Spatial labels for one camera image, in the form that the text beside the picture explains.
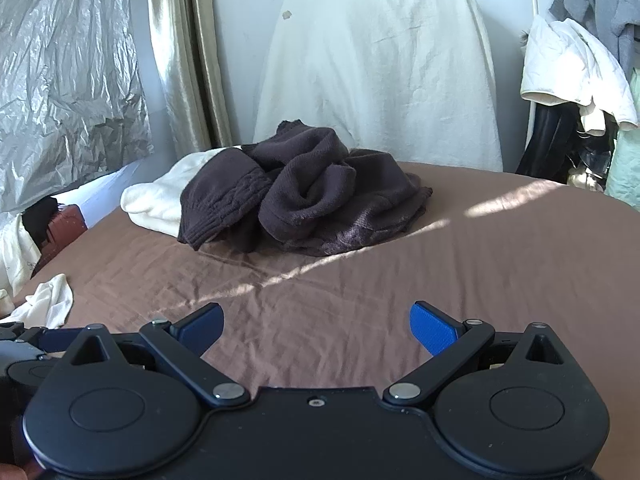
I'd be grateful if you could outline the small white cloth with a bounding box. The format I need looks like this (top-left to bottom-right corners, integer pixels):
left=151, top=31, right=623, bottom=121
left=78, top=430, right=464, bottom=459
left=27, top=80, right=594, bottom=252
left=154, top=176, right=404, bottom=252
left=7, top=274, right=75, bottom=331

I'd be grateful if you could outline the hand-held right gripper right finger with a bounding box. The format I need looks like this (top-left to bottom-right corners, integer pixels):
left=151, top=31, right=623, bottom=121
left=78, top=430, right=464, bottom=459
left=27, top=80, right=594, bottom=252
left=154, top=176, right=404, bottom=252
left=382, top=301, right=568, bottom=408

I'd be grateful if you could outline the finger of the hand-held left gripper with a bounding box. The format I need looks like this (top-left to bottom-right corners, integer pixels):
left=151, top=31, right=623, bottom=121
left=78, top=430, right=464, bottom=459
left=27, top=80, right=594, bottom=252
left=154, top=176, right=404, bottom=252
left=31, top=328, right=77, bottom=354

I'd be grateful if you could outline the dark brown knit sweater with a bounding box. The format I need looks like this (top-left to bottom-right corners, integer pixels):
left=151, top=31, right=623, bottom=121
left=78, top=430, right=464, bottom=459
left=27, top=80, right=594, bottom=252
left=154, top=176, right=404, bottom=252
left=177, top=119, right=433, bottom=257

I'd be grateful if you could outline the white printed cloth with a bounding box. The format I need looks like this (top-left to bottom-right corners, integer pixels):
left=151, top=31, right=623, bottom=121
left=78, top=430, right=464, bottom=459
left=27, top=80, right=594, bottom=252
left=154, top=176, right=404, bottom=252
left=0, top=212, right=46, bottom=301

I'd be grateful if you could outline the cream white fleece garment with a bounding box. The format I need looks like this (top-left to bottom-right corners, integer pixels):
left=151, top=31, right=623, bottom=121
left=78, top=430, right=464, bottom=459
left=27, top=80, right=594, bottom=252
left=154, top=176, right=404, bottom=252
left=120, top=146, right=246, bottom=238

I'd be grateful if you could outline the grey hanging garment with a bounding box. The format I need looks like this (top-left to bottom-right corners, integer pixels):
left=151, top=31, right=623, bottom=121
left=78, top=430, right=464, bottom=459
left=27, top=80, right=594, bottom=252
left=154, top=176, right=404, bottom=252
left=550, top=0, right=640, bottom=76

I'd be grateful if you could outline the white hanging jacket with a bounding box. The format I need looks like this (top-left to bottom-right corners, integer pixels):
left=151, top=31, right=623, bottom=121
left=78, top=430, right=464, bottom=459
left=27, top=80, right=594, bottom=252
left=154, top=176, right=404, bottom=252
left=520, top=15, right=638, bottom=136

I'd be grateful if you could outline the black cloth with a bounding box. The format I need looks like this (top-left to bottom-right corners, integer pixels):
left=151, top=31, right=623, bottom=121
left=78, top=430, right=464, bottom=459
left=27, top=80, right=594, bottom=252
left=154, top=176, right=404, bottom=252
left=22, top=196, right=61, bottom=251

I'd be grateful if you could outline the cream cover cloth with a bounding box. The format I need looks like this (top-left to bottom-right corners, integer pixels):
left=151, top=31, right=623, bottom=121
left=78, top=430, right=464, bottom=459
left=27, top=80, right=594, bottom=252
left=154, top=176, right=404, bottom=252
left=252, top=0, right=503, bottom=173

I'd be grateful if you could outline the gold curtain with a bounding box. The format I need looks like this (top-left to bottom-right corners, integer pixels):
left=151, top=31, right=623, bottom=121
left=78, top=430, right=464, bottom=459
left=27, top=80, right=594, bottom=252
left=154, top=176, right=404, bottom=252
left=147, top=0, right=233, bottom=161

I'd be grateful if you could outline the reddish-brown bag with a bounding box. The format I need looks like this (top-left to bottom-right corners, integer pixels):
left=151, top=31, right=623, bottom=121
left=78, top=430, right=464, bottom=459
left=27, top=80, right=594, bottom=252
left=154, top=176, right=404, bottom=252
left=37, top=204, right=88, bottom=266

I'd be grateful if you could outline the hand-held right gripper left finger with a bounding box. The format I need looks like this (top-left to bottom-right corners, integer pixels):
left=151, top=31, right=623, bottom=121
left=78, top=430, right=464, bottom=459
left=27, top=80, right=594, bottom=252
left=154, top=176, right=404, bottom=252
left=62, top=303, right=251, bottom=408

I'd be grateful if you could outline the black hanging garment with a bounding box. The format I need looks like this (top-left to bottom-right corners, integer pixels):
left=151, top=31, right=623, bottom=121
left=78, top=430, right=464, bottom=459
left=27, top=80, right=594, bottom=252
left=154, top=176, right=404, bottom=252
left=515, top=102, right=581, bottom=181

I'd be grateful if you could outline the silver plastic sheet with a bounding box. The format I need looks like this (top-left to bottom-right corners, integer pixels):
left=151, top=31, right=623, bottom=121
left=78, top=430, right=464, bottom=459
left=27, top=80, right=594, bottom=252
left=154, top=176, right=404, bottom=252
left=0, top=0, right=153, bottom=213

